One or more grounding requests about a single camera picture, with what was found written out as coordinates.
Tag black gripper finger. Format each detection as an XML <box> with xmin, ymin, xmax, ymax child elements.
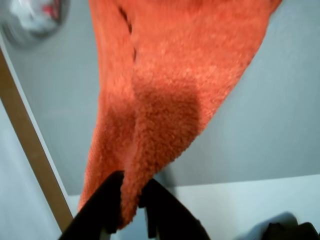
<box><xmin>59</xmin><ymin>170</ymin><xmax>125</xmax><ymax>240</ymax></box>
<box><xmin>138</xmin><ymin>178</ymin><xmax>211</xmax><ymax>240</ymax></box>

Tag clear jar of white cubes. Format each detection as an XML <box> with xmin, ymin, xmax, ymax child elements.
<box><xmin>0</xmin><ymin>0</ymin><xmax>73</xmax><ymax>49</ymax></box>

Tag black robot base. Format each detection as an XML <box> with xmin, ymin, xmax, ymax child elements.
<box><xmin>265</xmin><ymin>221</ymin><xmax>320</xmax><ymax>240</ymax></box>

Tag grey plastic mat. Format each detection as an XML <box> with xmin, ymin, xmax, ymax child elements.
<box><xmin>0</xmin><ymin>0</ymin><xmax>320</xmax><ymax>197</ymax></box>

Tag orange terry towel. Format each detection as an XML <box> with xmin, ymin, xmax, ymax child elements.
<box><xmin>77</xmin><ymin>0</ymin><xmax>284</xmax><ymax>230</ymax></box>

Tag red white label card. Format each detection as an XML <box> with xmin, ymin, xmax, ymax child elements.
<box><xmin>41</xmin><ymin>0</ymin><xmax>60</xmax><ymax>19</ymax></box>

